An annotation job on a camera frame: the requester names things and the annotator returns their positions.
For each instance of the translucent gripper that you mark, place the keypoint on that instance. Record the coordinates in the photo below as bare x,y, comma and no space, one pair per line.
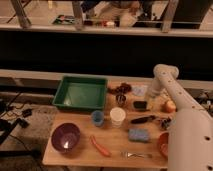
153,91

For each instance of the black eraser block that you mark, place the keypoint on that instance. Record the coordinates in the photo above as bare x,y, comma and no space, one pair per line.
140,105

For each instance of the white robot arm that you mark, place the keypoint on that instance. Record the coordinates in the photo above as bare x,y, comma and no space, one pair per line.
190,144

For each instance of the orange fruit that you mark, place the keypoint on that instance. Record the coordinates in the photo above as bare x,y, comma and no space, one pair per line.
169,106

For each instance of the white cup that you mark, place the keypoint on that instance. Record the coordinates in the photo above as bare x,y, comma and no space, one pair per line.
117,116

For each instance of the blue sponge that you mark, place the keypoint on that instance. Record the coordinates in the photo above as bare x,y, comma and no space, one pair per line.
139,135

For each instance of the orange-red bowl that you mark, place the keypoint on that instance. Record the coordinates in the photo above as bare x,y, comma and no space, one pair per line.
162,144

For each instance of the blue cup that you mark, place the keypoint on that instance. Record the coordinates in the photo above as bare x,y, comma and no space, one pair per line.
97,118

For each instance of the silver fork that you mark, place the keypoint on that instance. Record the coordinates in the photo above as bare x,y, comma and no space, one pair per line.
128,154

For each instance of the green plastic tray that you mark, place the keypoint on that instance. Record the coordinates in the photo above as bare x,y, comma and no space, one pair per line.
81,93

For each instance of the orange carrot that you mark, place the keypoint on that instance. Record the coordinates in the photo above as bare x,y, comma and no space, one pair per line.
100,148

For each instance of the purple bowl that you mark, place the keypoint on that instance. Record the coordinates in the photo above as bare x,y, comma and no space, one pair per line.
65,137

